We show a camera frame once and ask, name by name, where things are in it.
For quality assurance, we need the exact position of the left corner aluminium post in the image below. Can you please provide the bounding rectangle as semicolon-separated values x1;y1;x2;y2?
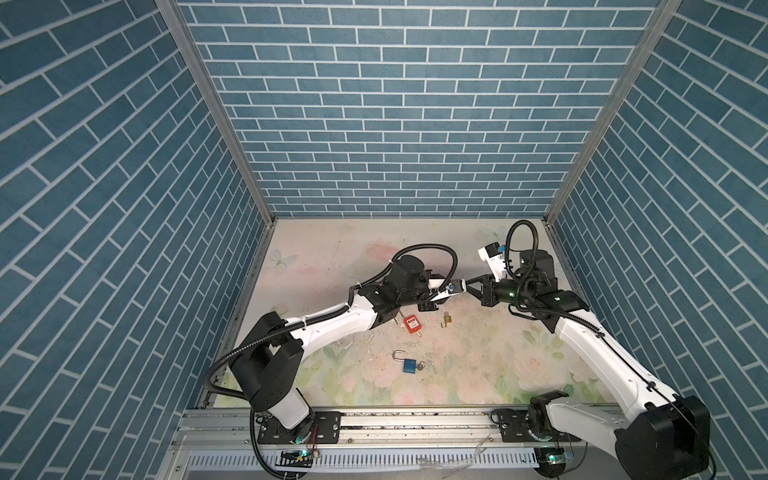
156;0;275;228

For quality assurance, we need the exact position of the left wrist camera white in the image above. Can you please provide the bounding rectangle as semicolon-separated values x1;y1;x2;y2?
427;279;466;302

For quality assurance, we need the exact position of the right corner aluminium post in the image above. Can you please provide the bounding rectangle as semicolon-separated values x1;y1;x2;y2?
543;0;681;228

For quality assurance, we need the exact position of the aluminium rail base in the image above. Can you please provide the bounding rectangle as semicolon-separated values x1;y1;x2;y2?
158;405;603;479

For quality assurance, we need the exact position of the corner aluminium post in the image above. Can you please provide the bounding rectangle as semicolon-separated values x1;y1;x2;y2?
156;0;275;228
543;0;681;228

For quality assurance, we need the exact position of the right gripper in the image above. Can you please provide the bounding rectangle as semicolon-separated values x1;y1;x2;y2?
461;272;534;307

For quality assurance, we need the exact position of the red safety padlock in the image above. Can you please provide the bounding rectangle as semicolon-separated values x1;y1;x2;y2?
395;310;422;336

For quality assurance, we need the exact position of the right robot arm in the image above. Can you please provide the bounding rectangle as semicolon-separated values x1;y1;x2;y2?
465;220;717;479

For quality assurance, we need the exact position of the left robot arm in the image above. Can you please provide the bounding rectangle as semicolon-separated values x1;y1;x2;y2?
204;243;463;431

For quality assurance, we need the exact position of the blue padlock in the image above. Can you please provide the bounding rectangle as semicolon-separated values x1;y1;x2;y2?
392;350;426;374

